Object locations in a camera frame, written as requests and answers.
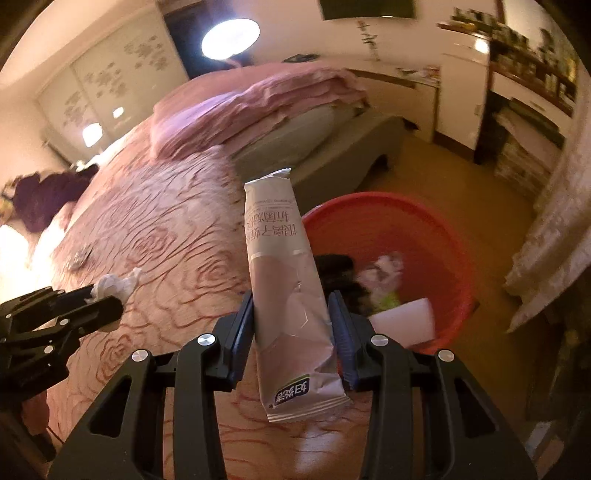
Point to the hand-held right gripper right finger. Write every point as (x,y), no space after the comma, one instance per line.
(344,341)

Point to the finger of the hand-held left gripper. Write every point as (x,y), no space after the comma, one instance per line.
(92,314)
(51,300)

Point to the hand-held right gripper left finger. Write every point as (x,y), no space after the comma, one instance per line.
(242,332)

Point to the white tissue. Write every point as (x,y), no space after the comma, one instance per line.
(113,284)

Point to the white long packet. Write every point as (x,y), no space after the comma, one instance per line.
(286,300)

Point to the white cup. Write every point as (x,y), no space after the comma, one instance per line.
(406,323)

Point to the black item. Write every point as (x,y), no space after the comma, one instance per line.
(339,272)

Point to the red plastic mesh basket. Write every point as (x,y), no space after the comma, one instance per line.
(415,217)

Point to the small dark wrapper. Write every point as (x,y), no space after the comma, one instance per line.
(76,261)

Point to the crumpled printed paper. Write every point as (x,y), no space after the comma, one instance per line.
(383,272)

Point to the purple cloth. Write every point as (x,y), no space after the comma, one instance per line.
(51,194)

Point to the pink rose-patterned bedspread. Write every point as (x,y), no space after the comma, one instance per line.
(175,240)

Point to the grey mattress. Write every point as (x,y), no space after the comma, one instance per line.
(300,129)

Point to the white lace curtain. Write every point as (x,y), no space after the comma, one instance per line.
(549,249)

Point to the wardrobe with flower decals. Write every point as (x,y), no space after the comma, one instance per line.
(115,78)

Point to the pink folded duvet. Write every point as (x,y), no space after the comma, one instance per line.
(258,101)

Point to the white desk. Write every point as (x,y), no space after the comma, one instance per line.
(411,101)

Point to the stack of cardboard boxes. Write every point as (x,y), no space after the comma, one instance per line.
(526,152)

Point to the white cabinet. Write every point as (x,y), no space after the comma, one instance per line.
(461,92)

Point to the pile of papers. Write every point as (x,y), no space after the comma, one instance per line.
(415,74)

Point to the dark object on desk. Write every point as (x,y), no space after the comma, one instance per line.
(300,57)

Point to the round bright lamp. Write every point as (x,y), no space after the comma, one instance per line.
(228,39)

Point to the shelf of bottles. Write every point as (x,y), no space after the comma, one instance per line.
(521,55)

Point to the grey bed frame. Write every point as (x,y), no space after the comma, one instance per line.
(351,147)

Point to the wall-mounted black television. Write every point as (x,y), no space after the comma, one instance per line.
(364,8)

